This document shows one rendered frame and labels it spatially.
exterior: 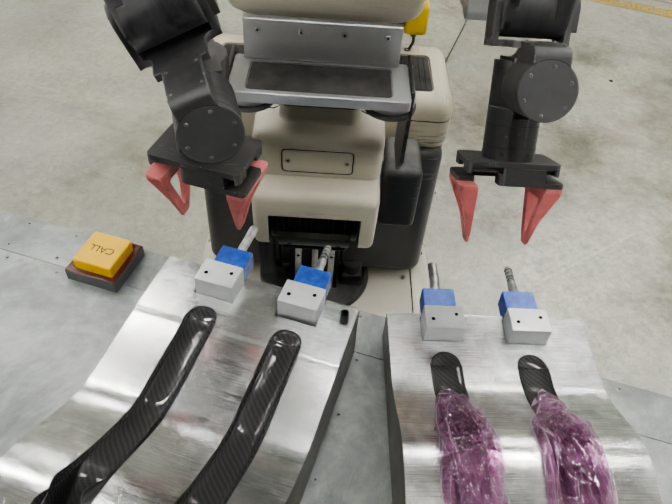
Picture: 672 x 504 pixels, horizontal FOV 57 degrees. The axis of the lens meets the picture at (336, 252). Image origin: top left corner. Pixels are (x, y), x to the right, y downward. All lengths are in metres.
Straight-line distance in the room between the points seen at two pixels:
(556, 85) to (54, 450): 0.58
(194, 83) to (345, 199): 0.58
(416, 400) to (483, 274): 1.38
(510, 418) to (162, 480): 0.37
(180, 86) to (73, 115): 2.26
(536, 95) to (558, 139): 2.18
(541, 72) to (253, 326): 0.42
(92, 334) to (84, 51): 2.43
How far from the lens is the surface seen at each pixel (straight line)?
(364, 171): 1.07
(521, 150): 0.70
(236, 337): 0.75
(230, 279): 0.77
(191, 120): 0.53
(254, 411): 0.71
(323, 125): 1.04
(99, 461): 0.67
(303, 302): 0.74
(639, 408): 0.91
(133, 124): 2.68
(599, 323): 2.10
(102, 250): 0.95
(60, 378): 0.87
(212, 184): 0.64
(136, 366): 0.75
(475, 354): 0.81
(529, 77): 0.62
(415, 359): 0.79
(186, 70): 0.54
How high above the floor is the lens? 1.49
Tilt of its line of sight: 46 degrees down
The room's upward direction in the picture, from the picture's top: 5 degrees clockwise
